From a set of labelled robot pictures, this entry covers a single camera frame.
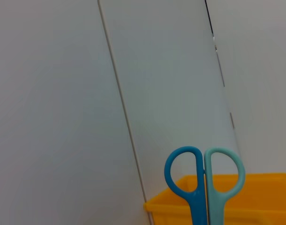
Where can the blue plastic scissors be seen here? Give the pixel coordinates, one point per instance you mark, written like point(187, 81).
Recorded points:
point(200, 204)

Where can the yellow plastic bin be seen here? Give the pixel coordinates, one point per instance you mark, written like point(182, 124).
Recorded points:
point(250, 206)

